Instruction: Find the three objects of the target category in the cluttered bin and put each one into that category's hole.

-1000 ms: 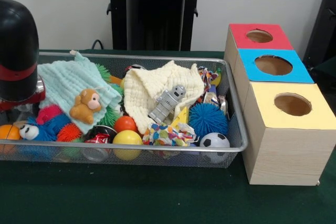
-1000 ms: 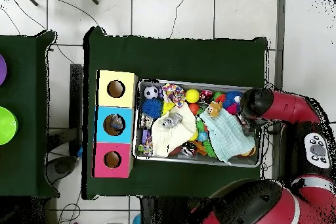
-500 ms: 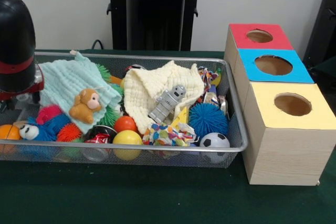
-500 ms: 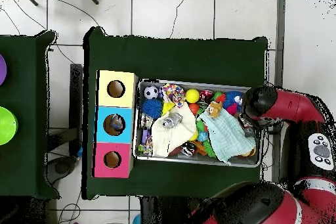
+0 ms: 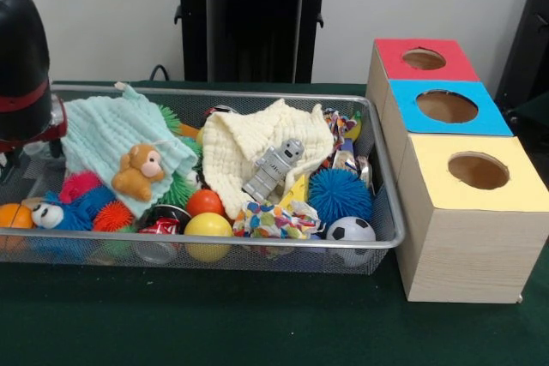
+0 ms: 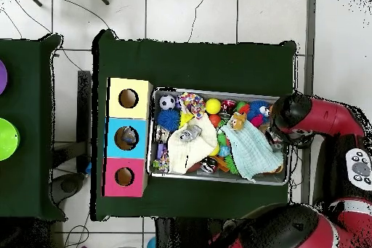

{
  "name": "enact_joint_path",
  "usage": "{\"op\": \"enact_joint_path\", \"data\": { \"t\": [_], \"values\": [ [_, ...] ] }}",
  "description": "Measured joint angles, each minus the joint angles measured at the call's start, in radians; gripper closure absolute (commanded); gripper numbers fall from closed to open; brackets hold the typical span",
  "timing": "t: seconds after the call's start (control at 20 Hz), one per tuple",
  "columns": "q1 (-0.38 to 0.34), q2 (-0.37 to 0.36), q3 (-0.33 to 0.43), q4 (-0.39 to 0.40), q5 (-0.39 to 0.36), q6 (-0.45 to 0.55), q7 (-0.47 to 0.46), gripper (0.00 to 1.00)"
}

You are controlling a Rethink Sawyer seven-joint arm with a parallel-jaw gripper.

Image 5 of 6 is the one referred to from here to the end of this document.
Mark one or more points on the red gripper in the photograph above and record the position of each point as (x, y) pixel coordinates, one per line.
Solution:
(51, 131)

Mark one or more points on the mint green cloth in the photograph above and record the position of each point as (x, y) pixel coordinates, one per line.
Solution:
(111, 126)

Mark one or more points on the orange plush bear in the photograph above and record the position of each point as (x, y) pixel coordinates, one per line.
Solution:
(135, 173)

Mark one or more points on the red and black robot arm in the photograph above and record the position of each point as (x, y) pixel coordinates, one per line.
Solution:
(21, 61)

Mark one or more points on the silver mesh bin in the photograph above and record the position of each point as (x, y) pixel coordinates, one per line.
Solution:
(300, 261)

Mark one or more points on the wooden box with three holes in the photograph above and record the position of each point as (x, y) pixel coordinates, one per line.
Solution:
(472, 254)

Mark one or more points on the small orange basketball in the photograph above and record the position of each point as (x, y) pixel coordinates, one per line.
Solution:
(15, 217)

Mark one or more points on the blue spiky toy with eyes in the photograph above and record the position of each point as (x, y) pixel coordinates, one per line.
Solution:
(77, 216)

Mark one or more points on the orange ball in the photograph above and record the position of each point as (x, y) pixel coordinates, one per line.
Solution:
(206, 203)

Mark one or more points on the yellow ball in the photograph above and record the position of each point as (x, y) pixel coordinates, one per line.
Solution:
(209, 226)

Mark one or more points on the cream cloth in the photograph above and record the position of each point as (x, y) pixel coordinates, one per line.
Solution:
(236, 143)

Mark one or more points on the grey robot toy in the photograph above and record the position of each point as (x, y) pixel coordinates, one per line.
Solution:
(272, 169)

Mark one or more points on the dark green tablecloth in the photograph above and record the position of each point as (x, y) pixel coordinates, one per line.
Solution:
(214, 327)

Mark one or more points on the blue spiky ball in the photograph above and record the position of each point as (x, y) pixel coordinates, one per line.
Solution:
(341, 196)

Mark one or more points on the small soccer ball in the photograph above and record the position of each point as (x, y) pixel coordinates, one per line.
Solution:
(351, 229)

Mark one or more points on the black chair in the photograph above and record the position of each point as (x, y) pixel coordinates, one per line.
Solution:
(527, 40)

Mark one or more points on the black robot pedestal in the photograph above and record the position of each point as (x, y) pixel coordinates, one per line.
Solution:
(257, 19)

